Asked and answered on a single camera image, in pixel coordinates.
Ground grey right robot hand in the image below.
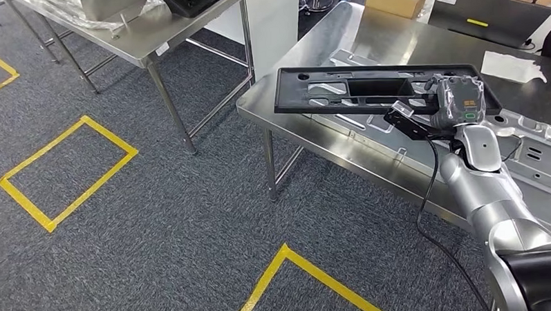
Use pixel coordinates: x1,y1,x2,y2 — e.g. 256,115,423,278
423,72,487,131

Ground grey sheet metal box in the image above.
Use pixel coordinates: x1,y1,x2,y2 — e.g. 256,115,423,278
77,0,152,26

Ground chrome round pedestal base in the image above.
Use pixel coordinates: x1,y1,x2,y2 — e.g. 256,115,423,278
299,0,336,14

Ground stamped sheet metal panel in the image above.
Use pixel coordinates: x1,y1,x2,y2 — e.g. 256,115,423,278
306,41,551,245

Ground white cabinet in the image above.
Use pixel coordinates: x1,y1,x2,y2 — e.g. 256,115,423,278
203,0,303,84

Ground white paper sheet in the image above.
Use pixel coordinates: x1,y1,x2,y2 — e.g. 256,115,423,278
478,48,548,86

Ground stainless steel table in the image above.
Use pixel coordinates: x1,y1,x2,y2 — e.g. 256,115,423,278
0,0,260,163

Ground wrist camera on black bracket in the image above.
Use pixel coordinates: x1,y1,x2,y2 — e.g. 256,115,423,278
382,97,458,144

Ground black plastic frame part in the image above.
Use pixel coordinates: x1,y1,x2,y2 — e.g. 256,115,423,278
272,59,505,124
161,0,234,20

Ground stainless steel workbench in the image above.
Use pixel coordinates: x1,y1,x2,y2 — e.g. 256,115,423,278
232,0,551,248

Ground black camera cable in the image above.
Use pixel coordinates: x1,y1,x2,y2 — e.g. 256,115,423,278
413,135,493,311

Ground white desk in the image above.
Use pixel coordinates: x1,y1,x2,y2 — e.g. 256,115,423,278
525,14,551,53

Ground black laptop with yellow sticker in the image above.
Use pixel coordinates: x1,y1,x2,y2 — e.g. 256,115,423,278
427,0,551,53

